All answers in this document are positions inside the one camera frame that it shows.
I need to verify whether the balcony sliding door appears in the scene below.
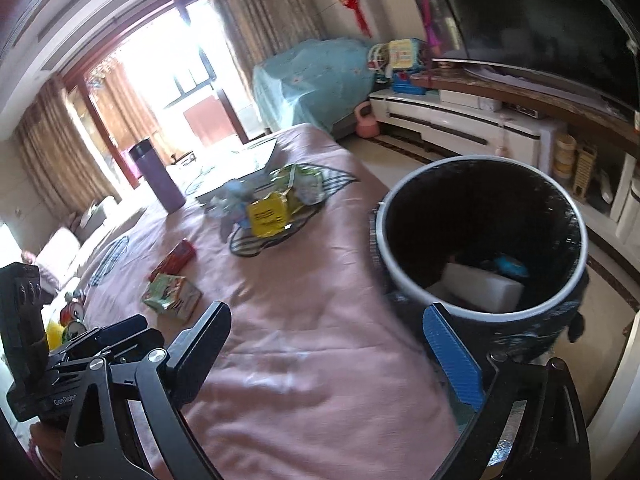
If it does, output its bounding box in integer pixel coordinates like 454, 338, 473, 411
65, 0, 261, 186

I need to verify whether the white cage ball toy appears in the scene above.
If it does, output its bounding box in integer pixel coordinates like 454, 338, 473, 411
367, 42, 393, 79

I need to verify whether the pink toy stick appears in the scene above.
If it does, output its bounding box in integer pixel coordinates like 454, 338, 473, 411
417, 0, 443, 56

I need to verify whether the black lined waste bin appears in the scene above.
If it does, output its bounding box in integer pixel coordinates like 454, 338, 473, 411
367, 155, 591, 366

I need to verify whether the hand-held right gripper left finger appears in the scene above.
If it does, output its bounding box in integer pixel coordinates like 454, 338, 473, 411
62, 300, 232, 480

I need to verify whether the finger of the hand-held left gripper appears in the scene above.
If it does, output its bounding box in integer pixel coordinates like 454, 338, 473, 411
49, 314, 166, 366

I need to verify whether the yellow activity cube toy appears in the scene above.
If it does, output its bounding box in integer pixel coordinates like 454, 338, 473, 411
387, 39, 426, 74

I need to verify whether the blue plastic bag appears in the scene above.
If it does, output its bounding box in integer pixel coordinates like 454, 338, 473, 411
480, 255, 530, 281

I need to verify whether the white foam block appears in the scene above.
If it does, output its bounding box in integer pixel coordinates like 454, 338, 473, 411
425, 262, 526, 313

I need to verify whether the black flat television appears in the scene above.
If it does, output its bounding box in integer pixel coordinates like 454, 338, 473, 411
400, 0, 640, 126

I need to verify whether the teal dust cover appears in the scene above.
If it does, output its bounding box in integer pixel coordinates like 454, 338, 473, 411
251, 36, 383, 133

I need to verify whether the green snack box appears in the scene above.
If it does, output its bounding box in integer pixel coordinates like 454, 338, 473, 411
141, 274, 202, 322

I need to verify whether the crushed red can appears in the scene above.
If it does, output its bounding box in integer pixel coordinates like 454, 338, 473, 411
59, 292, 87, 323

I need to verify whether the wooden toy rack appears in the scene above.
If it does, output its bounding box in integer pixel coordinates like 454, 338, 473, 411
572, 144, 598, 203

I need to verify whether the white television stand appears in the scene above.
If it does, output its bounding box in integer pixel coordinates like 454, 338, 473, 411
370, 67, 640, 261

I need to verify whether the blue toy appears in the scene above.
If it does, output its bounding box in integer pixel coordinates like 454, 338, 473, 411
390, 72, 424, 96

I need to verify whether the beige curtain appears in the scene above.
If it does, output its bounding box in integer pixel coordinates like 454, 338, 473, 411
200, 0, 326, 81
15, 77, 121, 216

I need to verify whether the sofa with light cover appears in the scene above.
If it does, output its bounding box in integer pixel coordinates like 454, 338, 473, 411
22, 195, 146, 306

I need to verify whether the pink blanket with plaid patches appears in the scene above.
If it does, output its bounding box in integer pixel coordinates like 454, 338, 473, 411
65, 122, 466, 480

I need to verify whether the purple thermos bottle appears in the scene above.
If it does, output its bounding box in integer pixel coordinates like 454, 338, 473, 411
128, 138, 187, 213

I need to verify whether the black set-top box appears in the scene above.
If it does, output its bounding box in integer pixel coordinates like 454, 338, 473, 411
502, 103, 545, 119

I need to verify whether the yellow packet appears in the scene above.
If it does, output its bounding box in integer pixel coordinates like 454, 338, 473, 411
246, 191, 292, 238

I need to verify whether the stack of yellow containers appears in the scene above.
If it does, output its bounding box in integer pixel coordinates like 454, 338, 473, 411
554, 132, 576, 181

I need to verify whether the pink kettlebell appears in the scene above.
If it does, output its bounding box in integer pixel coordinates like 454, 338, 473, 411
354, 101, 379, 137

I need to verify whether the red and white carton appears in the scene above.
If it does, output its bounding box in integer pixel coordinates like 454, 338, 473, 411
148, 239, 197, 282

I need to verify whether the stack of picture books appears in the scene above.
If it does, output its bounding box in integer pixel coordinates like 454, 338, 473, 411
195, 140, 278, 198

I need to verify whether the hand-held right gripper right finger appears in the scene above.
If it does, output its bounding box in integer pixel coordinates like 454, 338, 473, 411
422, 302, 592, 480

